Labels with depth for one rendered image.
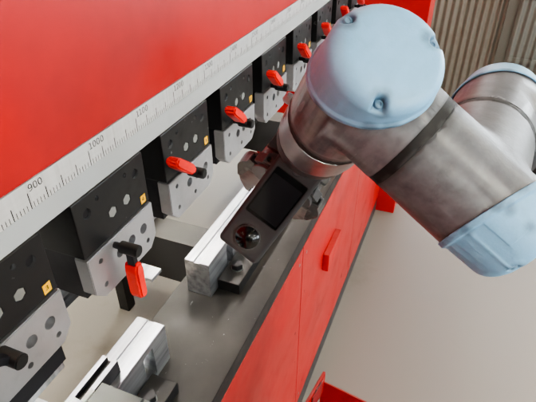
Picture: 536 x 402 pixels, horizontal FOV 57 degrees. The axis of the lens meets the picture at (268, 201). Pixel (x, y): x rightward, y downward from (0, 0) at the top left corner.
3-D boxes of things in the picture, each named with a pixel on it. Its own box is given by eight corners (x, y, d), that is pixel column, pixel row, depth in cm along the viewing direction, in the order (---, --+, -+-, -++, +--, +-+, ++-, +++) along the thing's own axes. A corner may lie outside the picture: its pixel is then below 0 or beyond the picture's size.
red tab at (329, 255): (328, 271, 165) (329, 255, 161) (321, 269, 166) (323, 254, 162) (339, 245, 177) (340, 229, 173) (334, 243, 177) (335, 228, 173)
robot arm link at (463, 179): (580, 163, 36) (469, 63, 37) (576, 251, 28) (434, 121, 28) (494, 218, 42) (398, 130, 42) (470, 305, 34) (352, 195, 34)
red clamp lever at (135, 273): (144, 301, 72) (134, 250, 67) (120, 294, 73) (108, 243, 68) (151, 293, 74) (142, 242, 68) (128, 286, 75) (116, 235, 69)
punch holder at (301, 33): (293, 94, 130) (294, 30, 120) (262, 89, 132) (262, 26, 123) (310, 75, 141) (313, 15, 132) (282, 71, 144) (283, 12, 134)
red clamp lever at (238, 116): (238, 105, 89) (255, 120, 98) (218, 102, 90) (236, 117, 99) (236, 115, 88) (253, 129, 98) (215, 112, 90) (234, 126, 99)
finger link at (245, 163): (266, 179, 59) (297, 171, 51) (258, 191, 59) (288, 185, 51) (236, 155, 58) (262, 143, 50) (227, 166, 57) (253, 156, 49)
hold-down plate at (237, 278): (239, 295, 111) (238, 285, 110) (218, 289, 113) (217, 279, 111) (285, 220, 134) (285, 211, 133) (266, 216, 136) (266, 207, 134)
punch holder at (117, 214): (99, 305, 69) (72, 207, 59) (50, 289, 71) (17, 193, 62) (157, 241, 80) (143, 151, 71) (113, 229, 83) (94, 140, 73)
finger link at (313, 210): (322, 215, 58) (328, 189, 50) (316, 226, 58) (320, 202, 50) (288, 195, 59) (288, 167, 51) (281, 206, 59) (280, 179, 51)
